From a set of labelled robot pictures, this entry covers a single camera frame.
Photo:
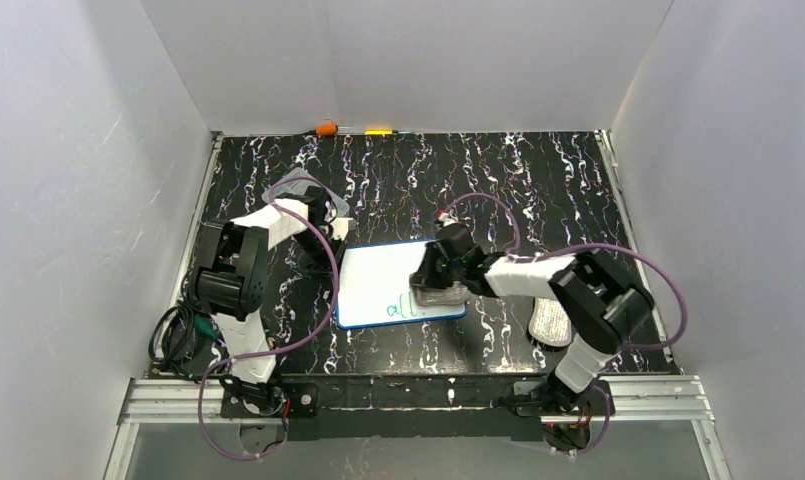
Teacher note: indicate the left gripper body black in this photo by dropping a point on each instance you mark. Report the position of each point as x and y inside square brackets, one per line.
[324, 248]

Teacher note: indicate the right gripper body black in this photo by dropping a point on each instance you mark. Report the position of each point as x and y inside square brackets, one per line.
[429, 270]

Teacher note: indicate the silver mesh scrubber pad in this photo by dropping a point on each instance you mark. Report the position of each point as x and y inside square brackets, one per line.
[455, 294]

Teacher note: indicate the blue framed whiteboard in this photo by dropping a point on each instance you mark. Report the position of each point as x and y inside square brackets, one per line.
[374, 288]

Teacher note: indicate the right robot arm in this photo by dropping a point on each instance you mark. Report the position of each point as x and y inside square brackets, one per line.
[601, 299]

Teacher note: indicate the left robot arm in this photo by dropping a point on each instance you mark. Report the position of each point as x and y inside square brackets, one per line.
[232, 267]

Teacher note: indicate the clear plastic screw box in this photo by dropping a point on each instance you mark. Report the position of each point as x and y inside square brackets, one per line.
[297, 182]

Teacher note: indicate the orange marker cap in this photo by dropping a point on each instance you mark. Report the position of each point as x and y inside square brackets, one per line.
[329, 129]

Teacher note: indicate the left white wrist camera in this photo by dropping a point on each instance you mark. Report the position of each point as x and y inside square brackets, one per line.
[340, 228]

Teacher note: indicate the aluminium front rail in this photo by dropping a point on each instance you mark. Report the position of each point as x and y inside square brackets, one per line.
[635, 397]

